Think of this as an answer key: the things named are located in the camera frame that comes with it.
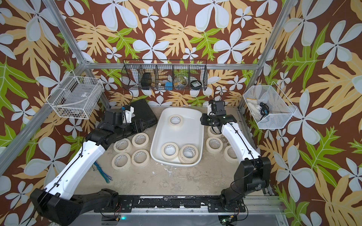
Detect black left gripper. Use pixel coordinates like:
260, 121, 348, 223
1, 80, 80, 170
114, 119, 149, 139

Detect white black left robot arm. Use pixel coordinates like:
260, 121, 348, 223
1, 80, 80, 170
30, 108, 157, 226

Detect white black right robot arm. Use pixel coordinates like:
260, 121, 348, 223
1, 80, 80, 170
200, 100, 271, 211

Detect white plastic storage box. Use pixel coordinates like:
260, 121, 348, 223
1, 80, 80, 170
150, 107, 204, 167

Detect black plastic tool case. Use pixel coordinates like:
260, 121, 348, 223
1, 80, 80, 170
113, 99, 157, 128

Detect white mesh basket right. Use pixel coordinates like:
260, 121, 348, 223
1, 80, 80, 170
243, 82, 297, 130

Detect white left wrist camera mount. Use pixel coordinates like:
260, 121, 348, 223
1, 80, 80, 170
122, 105, 134, 123

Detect white wire basket left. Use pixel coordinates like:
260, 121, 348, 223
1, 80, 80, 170
47, 73, 104, 120

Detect blue green cable ties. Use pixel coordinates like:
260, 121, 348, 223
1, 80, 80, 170
92, 162, 112, 184

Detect black wire basket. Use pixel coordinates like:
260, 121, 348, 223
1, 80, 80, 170
120, 59, 208, 91

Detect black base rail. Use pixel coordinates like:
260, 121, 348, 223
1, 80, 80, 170
94, 195, 246, 214

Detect aluminium frame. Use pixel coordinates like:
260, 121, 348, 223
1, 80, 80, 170
0, 0, 298, 226

